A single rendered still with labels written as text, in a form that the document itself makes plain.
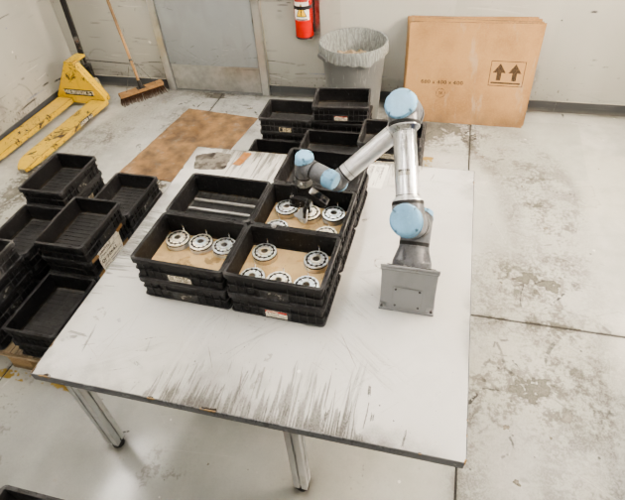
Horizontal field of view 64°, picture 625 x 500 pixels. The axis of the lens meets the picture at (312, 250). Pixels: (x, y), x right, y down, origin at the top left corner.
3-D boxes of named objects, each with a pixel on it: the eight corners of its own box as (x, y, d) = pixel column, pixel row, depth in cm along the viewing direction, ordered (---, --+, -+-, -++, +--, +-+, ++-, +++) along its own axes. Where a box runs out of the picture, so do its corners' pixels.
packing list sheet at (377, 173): (389, 164, 276) (389, 163, 276) (383, 188, 260) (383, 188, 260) (330, 159, 283) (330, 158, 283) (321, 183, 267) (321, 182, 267)
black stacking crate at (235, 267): (341, 258, 210) (340, 237, 202) (323, 312, 190) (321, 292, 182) (253, 244, 219) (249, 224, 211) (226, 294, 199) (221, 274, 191)
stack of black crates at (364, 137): (420, 180, 357) (426, 122, 326) (415, 205, 336) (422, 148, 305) (363, 174, 366) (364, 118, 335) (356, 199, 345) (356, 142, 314)
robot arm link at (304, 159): (307, 164, 193) (290, 155, 196) (307, 185, 201) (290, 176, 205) (319, 154, 197) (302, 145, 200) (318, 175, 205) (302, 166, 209)
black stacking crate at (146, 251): (252, 244, 219) (248, 224, 211) (225, 294, 199) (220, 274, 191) (171, 231, 229) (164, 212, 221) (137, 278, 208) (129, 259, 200)
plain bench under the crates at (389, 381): (456, 263, 316) (474, 171, 267) (440, 538, 205) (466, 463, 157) (219, 233, 350) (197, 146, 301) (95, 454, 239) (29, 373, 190)
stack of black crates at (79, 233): (101, 252, 321) (73, 195, 290) (143, 258, 315) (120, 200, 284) (64, 299, 294) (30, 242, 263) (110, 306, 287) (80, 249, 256)
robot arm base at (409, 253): (428, 269, 202) (431, 244, 202) (434, 270, 187) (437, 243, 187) (390, 264, 203) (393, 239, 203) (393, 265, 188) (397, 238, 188)
